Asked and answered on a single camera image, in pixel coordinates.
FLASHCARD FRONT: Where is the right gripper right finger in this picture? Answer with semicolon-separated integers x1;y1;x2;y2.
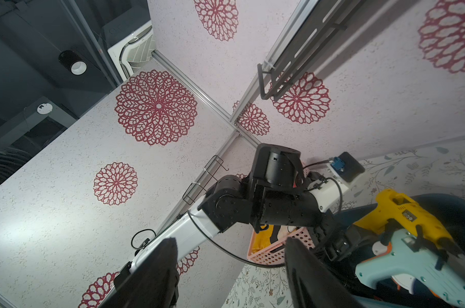
284;237;362;308

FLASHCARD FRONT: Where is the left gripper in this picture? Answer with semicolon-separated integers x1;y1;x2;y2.
248;144;350;253

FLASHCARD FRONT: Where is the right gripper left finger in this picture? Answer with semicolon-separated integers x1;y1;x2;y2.
100;238;178;307

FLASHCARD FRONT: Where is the yellow hot glue gun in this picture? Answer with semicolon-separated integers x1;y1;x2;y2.
353;189;465;270

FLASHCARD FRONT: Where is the mint green hot glue gun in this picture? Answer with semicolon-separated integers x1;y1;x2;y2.
355;229;465;307

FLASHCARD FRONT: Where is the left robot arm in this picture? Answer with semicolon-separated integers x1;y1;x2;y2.
101;144;365;307

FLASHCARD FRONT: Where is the teal plastic storage box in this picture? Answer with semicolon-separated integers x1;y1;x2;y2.
324;189;465;307

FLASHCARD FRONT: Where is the yellow cartoon cloth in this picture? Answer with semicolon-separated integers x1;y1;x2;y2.
253;225;297;249

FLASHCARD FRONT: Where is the pink perforated basket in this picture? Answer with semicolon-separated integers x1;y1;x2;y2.
246;227;315;265

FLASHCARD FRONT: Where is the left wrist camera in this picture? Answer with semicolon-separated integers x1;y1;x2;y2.
310;152;368;213

